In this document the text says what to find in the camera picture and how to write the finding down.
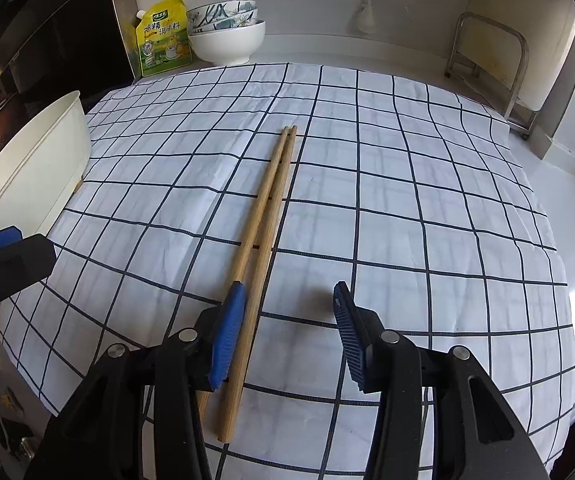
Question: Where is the white ladle handle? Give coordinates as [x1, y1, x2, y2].
[353, 0, 376, 35]

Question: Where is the metal rack stand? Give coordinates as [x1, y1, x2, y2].
[444, 11, 538, 140]

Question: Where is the blue patterned bowl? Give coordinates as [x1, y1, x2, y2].
[187, 0, 258, 35]

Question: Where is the yellow detergent pouch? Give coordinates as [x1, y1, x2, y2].
[136, 0, 193, 77]

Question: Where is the white cutting board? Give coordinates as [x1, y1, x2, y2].
[463, 0, 575, 112]

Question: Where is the checkered white cloth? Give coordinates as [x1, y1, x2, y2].
[0, 64, 575, 479]

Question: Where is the white bowl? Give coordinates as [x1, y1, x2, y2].
[189, 21, 266, 66]

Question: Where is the large white basin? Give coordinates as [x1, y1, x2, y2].
[0, 90, 91, 237]

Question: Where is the wooden chopstick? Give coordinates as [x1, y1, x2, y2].
[218, 126, 297, 443]
[194, 126, 291, 411]

